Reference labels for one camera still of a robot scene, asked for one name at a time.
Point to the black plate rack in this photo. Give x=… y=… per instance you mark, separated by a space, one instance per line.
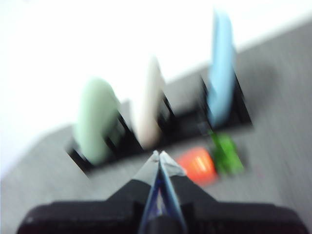
x=182 y=126

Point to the orange carrot with green leaves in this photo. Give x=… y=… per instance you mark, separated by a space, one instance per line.
x=197 y=164

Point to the blue plate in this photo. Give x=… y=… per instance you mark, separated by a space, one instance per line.
x=221 y=73

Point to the green plate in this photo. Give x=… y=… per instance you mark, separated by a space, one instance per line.
x=93 y=117

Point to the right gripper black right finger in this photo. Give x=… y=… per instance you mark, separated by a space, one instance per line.
x=178 y=187

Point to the beige plate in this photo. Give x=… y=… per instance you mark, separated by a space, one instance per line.
x=148 y=107

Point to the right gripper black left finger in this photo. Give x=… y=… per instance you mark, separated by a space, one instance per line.
x=143 y=187

